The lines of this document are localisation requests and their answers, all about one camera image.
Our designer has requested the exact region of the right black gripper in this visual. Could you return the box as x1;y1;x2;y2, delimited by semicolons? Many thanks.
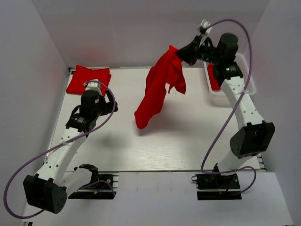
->
173;35;222;66

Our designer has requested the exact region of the red t shirt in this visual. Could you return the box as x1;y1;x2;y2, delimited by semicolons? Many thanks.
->
66;65;111;95
206;63;223;91
134;45;186;129

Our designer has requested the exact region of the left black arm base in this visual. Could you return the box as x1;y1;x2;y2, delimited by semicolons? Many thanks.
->
68;172;119;200

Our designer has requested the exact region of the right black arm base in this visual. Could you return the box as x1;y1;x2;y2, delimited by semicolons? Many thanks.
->
191;174;242;201

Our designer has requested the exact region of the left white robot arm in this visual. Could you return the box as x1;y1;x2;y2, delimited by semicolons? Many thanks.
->
23;90;118;214

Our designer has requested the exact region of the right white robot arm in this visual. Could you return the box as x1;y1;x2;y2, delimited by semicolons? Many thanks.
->
176;33;275;188

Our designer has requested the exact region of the red t shirt in basket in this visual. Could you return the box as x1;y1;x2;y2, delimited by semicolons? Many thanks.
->
206;63;223;91

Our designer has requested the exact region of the folded red t shirt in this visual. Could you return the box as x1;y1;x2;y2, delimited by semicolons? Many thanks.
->
66;65;111;95

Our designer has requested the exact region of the white plastic basket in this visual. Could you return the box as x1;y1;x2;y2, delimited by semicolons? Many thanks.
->
203;53;256;100

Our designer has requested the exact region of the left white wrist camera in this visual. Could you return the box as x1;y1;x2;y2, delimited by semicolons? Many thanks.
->
84;79;103;96

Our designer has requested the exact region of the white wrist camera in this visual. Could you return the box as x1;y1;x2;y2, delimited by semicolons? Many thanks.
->
84;79;103;96
197;19;212;45

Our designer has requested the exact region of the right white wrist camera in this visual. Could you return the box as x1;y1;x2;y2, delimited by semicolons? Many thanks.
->
197;19;212;45

